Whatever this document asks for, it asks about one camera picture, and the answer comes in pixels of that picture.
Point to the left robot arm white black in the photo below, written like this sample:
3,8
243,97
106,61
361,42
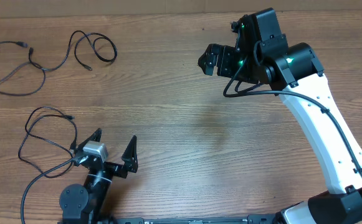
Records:
83,203

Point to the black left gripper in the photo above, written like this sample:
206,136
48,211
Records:
129,158

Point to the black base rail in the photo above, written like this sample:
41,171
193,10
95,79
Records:
224,220

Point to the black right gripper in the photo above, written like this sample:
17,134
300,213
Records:
225,53

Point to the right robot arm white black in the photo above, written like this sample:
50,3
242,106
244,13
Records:
262,56

